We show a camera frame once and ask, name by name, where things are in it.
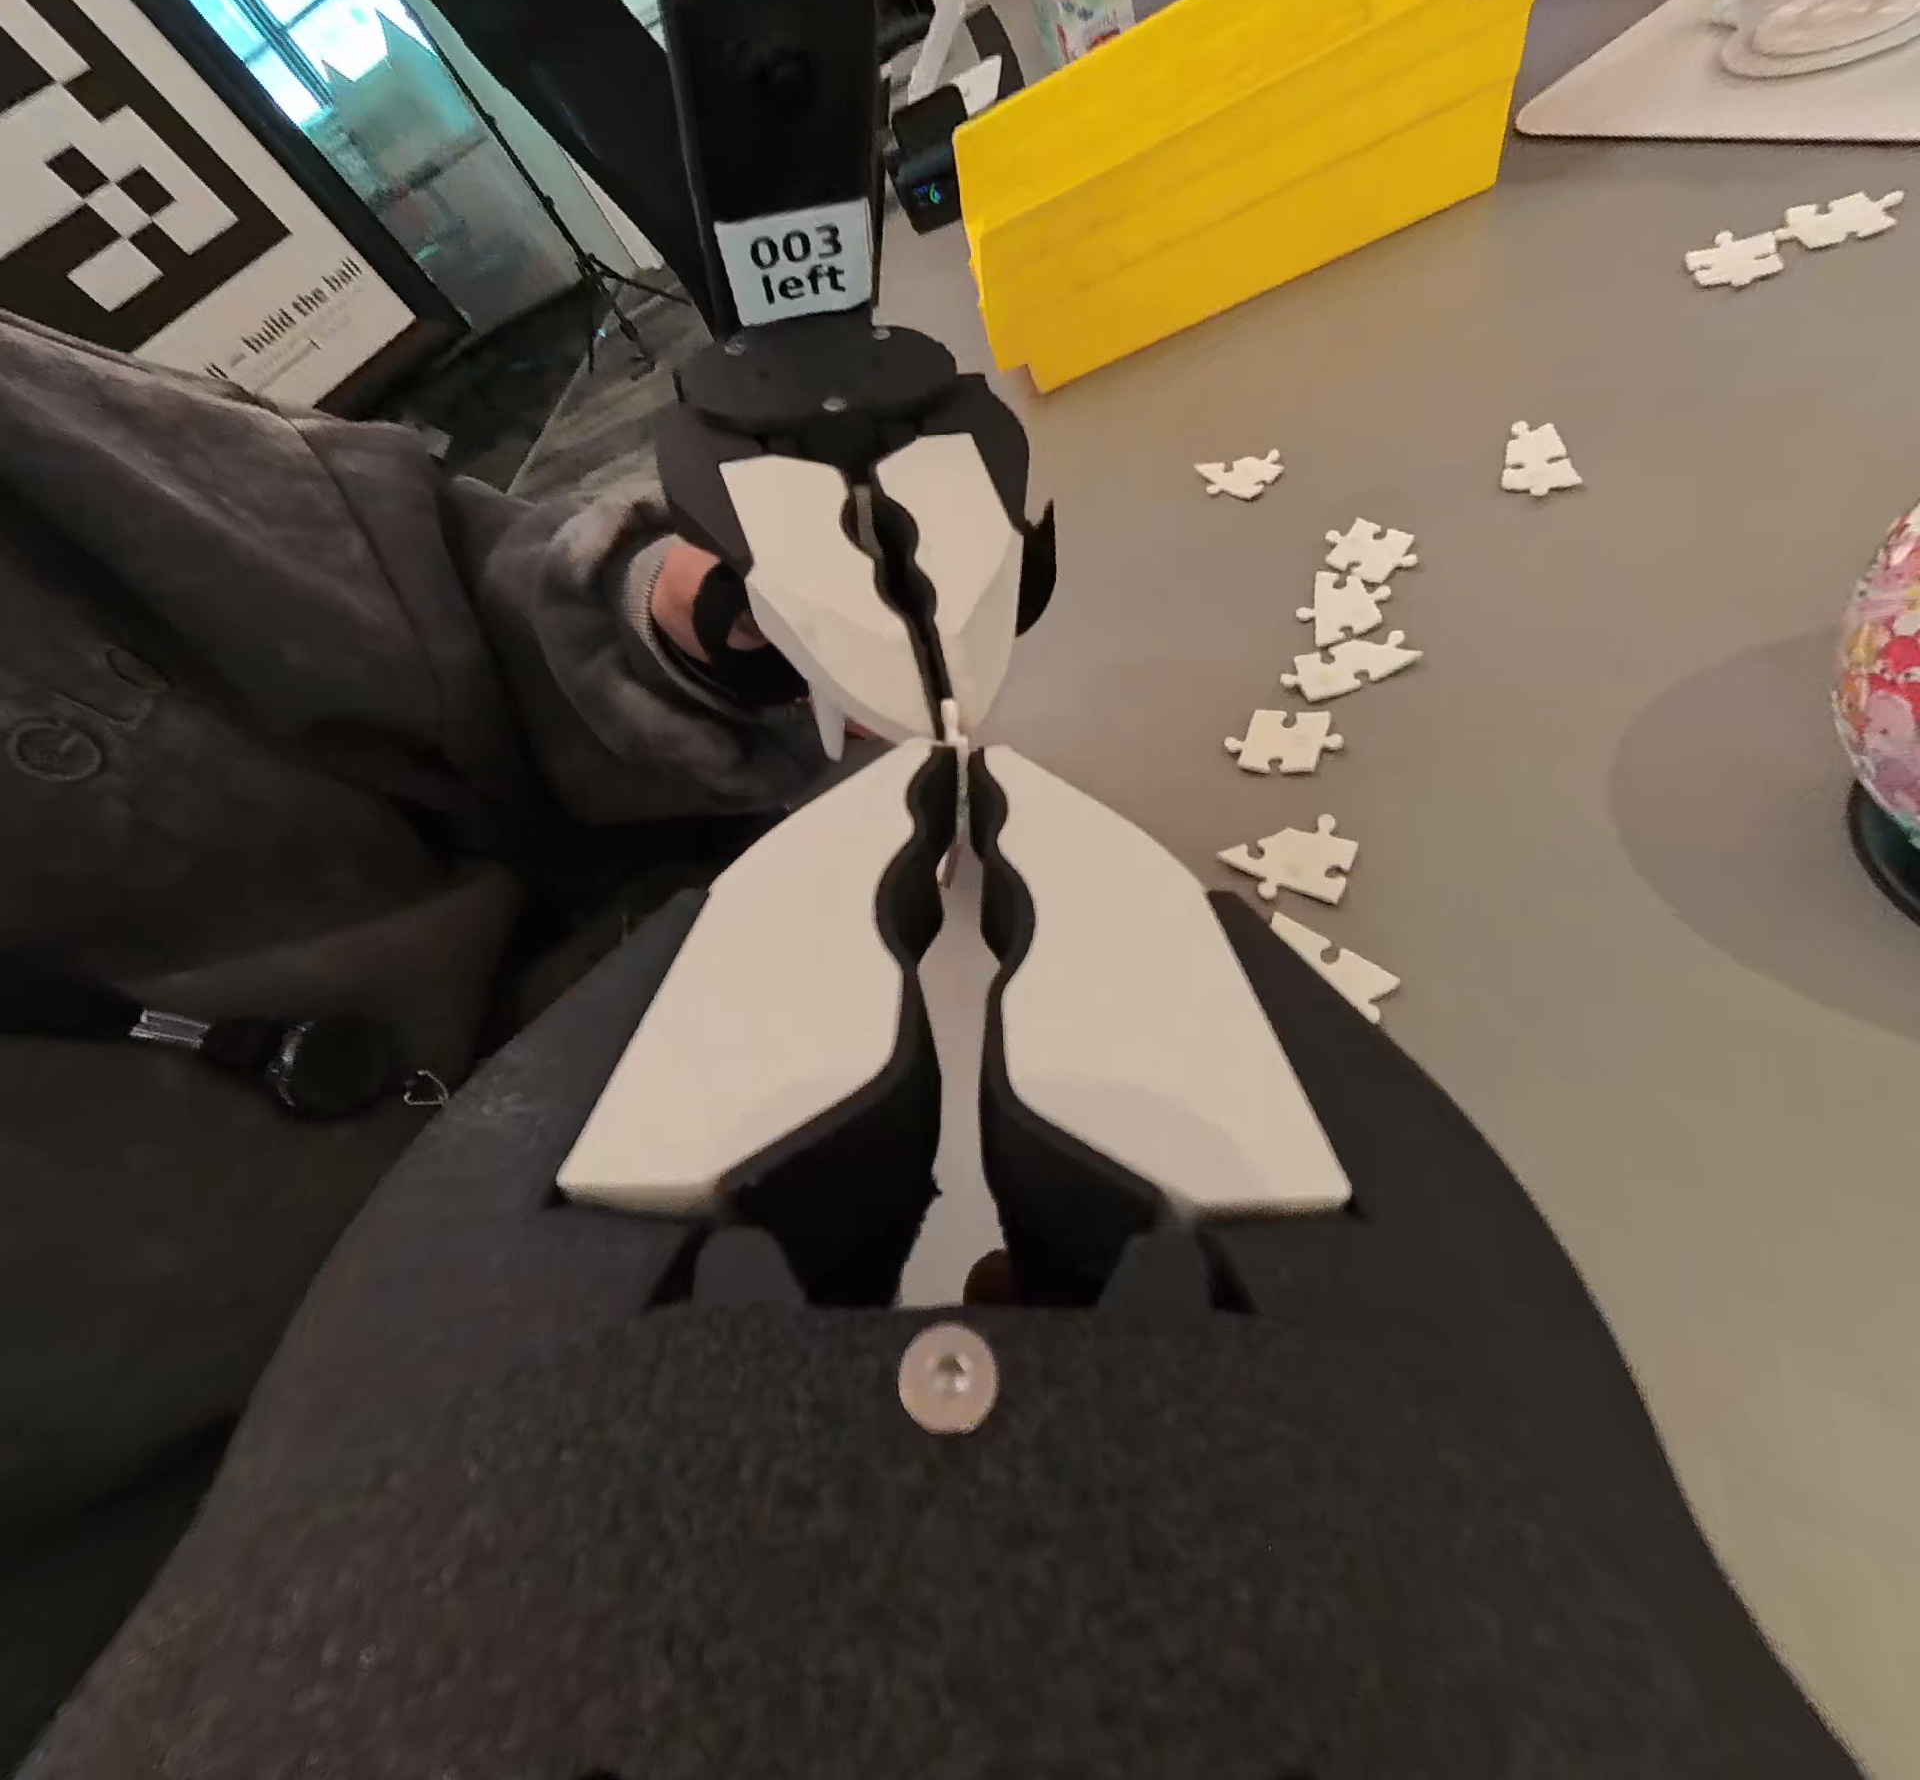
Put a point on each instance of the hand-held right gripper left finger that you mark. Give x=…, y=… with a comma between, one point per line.
x=752, y=1060

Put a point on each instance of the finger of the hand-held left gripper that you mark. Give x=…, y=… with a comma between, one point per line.
x=977, y=566
x=804, y=566

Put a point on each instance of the black framed marker sign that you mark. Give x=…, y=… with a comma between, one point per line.
x=137, y=192

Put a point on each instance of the person's left forearm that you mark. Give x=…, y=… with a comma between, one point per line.
x=572, y=641

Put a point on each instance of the row of white puzzle pieces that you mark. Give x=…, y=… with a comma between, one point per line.
x=1291, y=741

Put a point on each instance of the colourful puzzle ball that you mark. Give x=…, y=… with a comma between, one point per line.
x=1892, y=671

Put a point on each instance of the person's left hand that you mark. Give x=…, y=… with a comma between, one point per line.
x=686, y=595

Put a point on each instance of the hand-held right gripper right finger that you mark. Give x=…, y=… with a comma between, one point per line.
x=1156, y=1060

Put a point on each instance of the yellow plastic bin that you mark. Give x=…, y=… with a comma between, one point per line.
x=1260, y=160

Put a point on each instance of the black ball stand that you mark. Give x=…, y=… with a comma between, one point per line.
x=1892, y=866

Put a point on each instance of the white desk stand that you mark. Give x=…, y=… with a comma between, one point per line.
x=1740, y=71

